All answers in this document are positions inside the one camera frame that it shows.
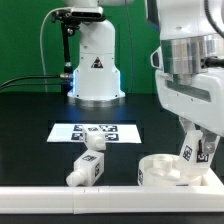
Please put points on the white marker sheet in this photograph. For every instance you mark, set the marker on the white marker sheet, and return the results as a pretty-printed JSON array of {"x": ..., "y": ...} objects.
[{"x": 114, "y": 133}]

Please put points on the white L-shaped fence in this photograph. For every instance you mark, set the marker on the white L-shaped fence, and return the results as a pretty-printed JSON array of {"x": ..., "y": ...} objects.
[{"x": 208, "y": 197}]

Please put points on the black camera on stand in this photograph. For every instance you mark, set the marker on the black camera on stand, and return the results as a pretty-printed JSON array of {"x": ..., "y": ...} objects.
[{"x": 71, "y": 20}]

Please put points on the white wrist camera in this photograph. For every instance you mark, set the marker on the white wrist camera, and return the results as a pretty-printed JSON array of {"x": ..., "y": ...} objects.
[{"x": 156, "y": 59}]

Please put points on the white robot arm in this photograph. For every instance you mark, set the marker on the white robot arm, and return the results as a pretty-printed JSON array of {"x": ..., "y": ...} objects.
[{"x": 189, "y": 62}]

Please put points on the white round stool seat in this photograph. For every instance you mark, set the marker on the white round stool seat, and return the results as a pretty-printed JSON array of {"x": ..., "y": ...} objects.
[{"x": 161, "y": 170}]

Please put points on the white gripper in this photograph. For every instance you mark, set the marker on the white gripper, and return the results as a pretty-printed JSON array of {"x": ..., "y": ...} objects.
[{"x": 201, "y": 102}]

